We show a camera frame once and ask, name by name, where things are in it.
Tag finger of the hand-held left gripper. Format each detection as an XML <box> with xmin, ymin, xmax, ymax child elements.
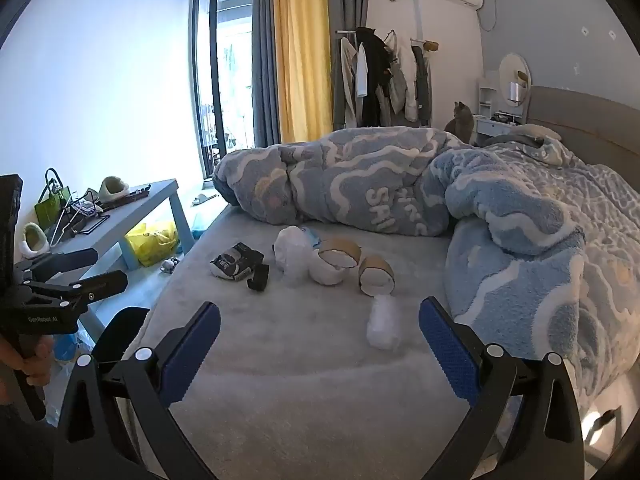
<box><xmin>22</xmin><ymin>270</ymin><xmax>129</xmax><ymax>312</ymax></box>
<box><xmin>20</xmin><ymin>247</ymin><xmax>99</xmax><ymax>282</ymax></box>

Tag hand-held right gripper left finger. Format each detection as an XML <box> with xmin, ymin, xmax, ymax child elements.
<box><xmin>52</xmin><ymin>301</ymin><xmax>221</xmax><ymax>480</ymax></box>

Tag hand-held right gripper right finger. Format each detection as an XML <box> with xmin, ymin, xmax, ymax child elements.
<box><xmin>419</xmin><ymin>296</ymin><xmax>586</xmax><ymax>480</ymax></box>

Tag bubble wrap roll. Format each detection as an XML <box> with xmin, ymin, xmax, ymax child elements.
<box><xmin>366</xmin><ymin>294</ymin><xmax>404</xmax><ymax>352</ymax></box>

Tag black and white sock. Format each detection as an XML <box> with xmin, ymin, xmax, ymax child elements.
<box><xmin>210</xmin><ymin>242</ymin><xmax>265</xmax><ymax>281</ymax></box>

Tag white sock brown cuff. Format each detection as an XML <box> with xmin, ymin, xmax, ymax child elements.
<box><xmin>317</xmin><ymin>238</ymin><xmax>362</xmax><ymax>272</ymax></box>
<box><xmin>357</xmin><ymin>255</ymin><xmax>396</xmax><ymax>297</ymax></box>

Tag white sock bundle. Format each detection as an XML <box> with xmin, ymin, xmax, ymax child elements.
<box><xmin>273</xmin><ymin>225</ymin><xmax>317</xmax><ymax>282</ymax></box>

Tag person's left hand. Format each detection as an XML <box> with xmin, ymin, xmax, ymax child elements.
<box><xmin>0</xmin><ymin>332</ymin><xmax>55</xmax><ymax>406</ymax></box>

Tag green white fluffy slipper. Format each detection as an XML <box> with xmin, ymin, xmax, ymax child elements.
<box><xmin>19</xmin><ymin>223</ymin><xmax>51</xmax><ymax>261</ymax></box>
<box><xmin>98</xmin><ymin>176</ymin><xmax>132</xmax><ymax>203</ymax></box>

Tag blue printed bag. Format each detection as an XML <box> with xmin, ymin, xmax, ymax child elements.
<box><xmin>51</xmin><ymin>332</ymin><xmax>79</xmax><ymax>367</ymax></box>

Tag green tote bag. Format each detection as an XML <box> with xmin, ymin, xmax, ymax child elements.
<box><xmin>34</xmin><ymin>168</ymin><xmax>74</xmax><ymax>229</ymax></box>

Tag bed with grey sheet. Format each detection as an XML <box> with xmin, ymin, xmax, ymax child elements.
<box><xmin>127</xmin><ymin>200</ymin><xmax>236</xmax><ymax>341</ymax></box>

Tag yellow plastic bag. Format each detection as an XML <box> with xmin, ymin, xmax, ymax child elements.
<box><xmin>125</xmin><ymin>221</ymin><xmax>180</xmax><ymax>267</ymax></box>

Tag light blue plastic table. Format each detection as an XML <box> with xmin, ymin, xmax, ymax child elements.
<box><xmin>27</xmin><ymin>178</ymin><xmax>196</xmax><ymax>343</ymax></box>

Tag brown wooden sticks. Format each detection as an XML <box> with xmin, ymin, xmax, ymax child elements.
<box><xmin>111</xmin><ymin>185</ymin><xmax>152</xmax><ymax>207</ymax></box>

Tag grey fleece bed sheet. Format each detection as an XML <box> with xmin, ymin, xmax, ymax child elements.
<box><xmin>145</xmin><ymin>200</ymin><xmax>586</xmax><ymax>480</ymax></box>

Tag blue wave-patterned blanket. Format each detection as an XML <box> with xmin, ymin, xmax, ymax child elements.
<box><xmin>212</xmin><ymin>127</ymin><xmax>640</xmax><ymax>396</ymax></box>

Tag patterned pillow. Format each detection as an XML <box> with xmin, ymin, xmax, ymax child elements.
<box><xmin>500</xmin><ymin>122</ymin><xmax>576</xmax><ymax>167</ymax></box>

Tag white vanity table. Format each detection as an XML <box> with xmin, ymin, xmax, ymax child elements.
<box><xmin>472</xmin><ymin>77</ymin><xmax>527</xmax><ymax>147</ymax></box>

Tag sliding glass door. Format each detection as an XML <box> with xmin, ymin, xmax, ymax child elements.
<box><xmin>190</xmin><ymin>0</ymin><xmax>256</xmax><ymax>182</ymax></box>

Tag grey upholstered headboard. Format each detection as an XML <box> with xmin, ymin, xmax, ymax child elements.
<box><xmin>525</xmin><ymin>85</ymin><xmax>640</xmax><ymax>186</ymax></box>

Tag grey hanging garment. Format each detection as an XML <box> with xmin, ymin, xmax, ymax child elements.
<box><xmin>412</xmin><ymin>45</ymin><xmax>434</xmax><ymax>125</ymax></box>

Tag white hanging garment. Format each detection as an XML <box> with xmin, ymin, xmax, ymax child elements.
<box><xmin>384</xmin><ymin>30</ymin><xmax>420</xmax><ymax>122</ymax></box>

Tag round mirror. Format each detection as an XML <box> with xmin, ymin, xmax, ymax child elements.
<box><xmin>498</xmin><ymin>53</ymin><xmax>533</xmax><ymax>112</ymax></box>

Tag grey curtain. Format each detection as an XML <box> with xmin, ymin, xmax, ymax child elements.
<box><xmin>251</xmin><ymin>0</ymin><xmax>284</xmax><ymax>150</ymax></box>
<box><xmin>325</xmin><ymin>0</ymin><xmax>372</xmax><ymax>131</ymax></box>

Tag yellow curtain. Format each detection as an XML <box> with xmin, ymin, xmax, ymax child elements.
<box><xmin>272</xmin><ymin>0</ymin><xmax>334</xmax><ymax>144</ymax></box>

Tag white clothes rack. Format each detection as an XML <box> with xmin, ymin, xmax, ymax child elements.
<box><xmin>334</xmin><ymin>27</ymin><xmax>442</xmax><ymax>128</ymax></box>

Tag black wire stand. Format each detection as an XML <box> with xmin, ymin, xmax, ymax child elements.
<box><xmin>55</xmin><ymin>189</ymin><xmax>111</xmax><ymax>241</ymax></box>

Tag white wall pole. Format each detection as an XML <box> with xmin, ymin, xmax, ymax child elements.
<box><xmin>389</xmin><ymin>0</ymin><xmax>437</xmax><ymax>56</ymax></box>

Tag air conditioner cable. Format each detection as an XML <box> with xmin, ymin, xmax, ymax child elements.
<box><xmin>475</xmin><ymin>0</ymin><xmax>502</xmax><ymax>34</ymax></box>

